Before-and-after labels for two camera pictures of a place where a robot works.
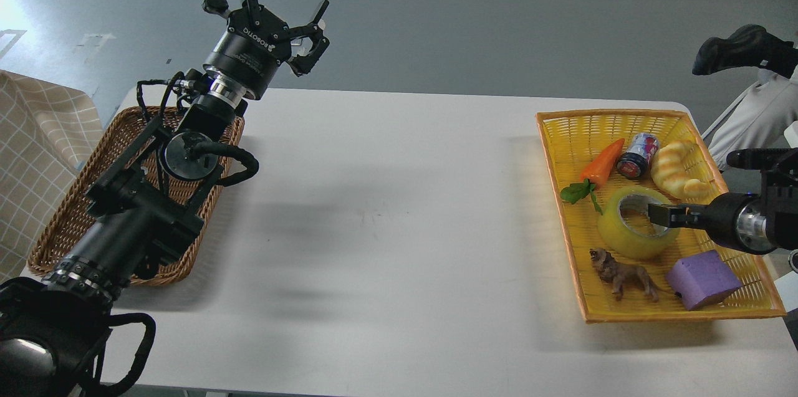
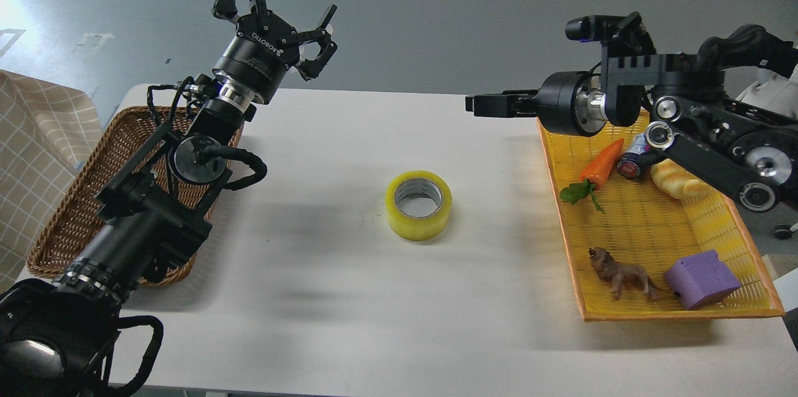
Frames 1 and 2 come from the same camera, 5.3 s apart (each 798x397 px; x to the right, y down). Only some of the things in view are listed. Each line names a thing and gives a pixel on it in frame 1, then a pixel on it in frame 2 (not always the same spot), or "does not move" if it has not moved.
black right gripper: [741, 220] -> [570, 101]
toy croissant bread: [669, 168] does not move
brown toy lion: [622, 275] does not move
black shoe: [749, 46] does not move
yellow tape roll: [618, 240] -> [421, 228]
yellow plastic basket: [605, 168] does not move
